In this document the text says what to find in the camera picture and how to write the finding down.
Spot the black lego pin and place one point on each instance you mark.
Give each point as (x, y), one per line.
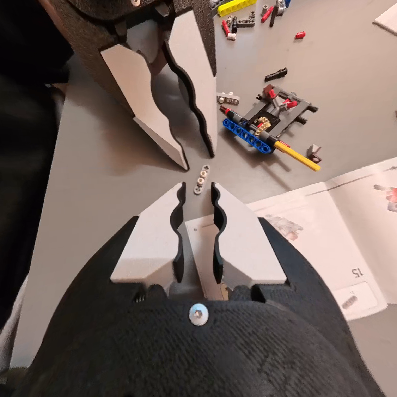
(276, 73)

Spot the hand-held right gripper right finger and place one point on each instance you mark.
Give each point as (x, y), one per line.
(248, 248)

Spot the closed instruction booklet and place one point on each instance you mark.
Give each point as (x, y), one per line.
(387, 18)

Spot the open instruction booklet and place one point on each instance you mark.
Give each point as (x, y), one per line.
(325, 232)

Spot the yellow lego beam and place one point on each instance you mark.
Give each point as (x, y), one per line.
(235, 6)

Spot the partly built lego chassis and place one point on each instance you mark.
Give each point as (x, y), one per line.
(266, 114)

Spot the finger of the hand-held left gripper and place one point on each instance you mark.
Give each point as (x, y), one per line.
(198, 71)
(133, 86)

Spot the pile of loose lego pieces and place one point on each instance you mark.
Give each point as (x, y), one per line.
(240, 21)

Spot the brown and grey lego bracket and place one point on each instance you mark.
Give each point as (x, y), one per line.
(314, 154)

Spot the red lego pin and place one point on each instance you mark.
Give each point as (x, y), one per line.
(300, 34)

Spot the light grey thin lego liftarm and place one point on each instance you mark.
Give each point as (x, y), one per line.
(201, 180)

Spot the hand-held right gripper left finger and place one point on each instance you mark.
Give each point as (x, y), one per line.
(145, 245)

